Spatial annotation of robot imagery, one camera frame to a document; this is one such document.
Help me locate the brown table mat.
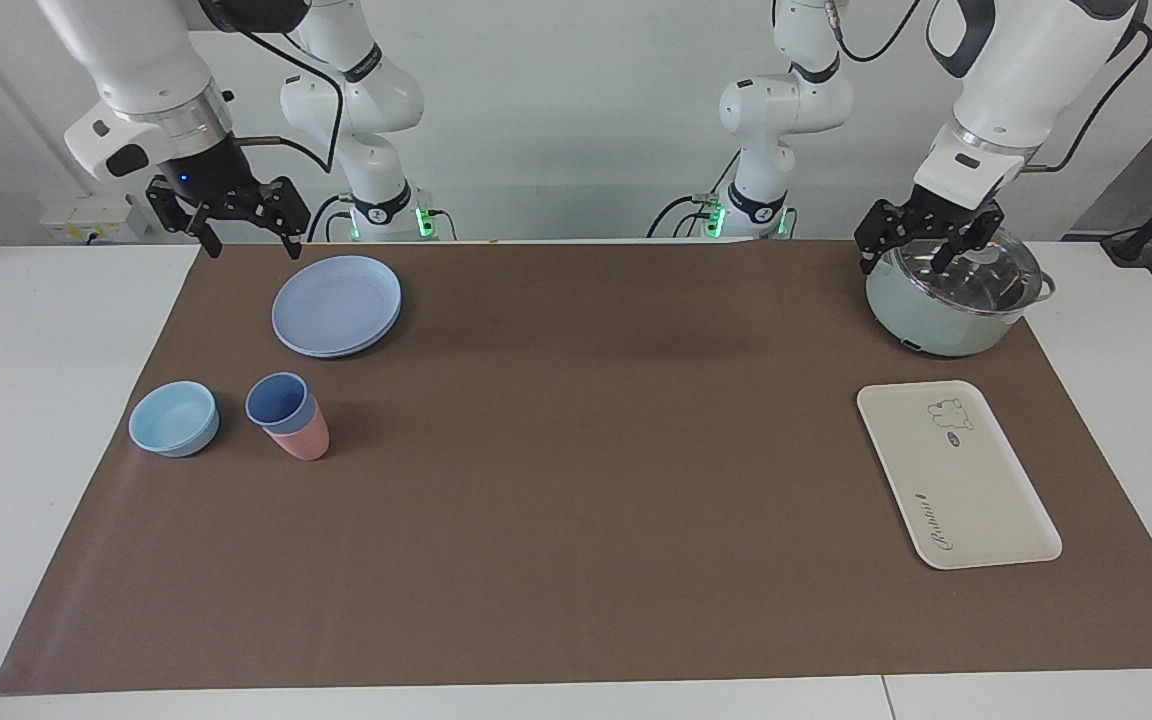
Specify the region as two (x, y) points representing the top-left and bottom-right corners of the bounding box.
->
(0, 240), (1152, 696)

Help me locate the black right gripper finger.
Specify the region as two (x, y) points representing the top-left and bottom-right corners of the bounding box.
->
(146, 176), (225, 259)
(254, 177), (312, 261)

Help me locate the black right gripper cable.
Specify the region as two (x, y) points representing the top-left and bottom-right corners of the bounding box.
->
(231, 25), (347, 173)

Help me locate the glass pot lid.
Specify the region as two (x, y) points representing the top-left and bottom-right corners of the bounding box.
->
(891, 228), (1045, 319)

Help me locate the light blue bowl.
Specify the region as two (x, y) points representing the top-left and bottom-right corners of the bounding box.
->
(128, 381), (221, 459)

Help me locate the blue cup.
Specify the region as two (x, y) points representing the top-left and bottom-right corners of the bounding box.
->
(244, 372), (319, 433)

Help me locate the black right base cable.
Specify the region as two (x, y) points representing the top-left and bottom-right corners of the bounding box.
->
(306, 195), (357, 242)

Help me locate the pink cup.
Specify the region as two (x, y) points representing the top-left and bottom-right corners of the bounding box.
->
(264, 395), (331, 462)

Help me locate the pale blue plate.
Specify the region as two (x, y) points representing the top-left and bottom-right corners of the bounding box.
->
(271, 255), (404, 359)

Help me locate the black left base cable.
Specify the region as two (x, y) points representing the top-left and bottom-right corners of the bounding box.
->
(646, 150), (742, 239)

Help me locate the mint green electric pot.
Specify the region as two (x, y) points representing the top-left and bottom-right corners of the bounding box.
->
(864, 228), (1057, 358)

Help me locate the black base cable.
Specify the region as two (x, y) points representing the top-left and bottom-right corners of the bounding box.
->
(306, 195), (357, 242)
(646, 150), (742, 239)

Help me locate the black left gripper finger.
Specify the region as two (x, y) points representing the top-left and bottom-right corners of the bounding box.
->
(854, 200), (922, 274)
(931, 200), (1005, 276)

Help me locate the cream rabbit print tray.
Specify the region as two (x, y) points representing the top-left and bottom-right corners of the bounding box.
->
(856, 380), (1064, 571)

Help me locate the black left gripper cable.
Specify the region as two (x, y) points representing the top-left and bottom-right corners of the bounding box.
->
(1024, 20), (1152, 174)

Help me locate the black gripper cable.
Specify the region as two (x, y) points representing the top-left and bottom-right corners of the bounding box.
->
(231, 25), (347, 173)
(1024, 20), (1152, 174)

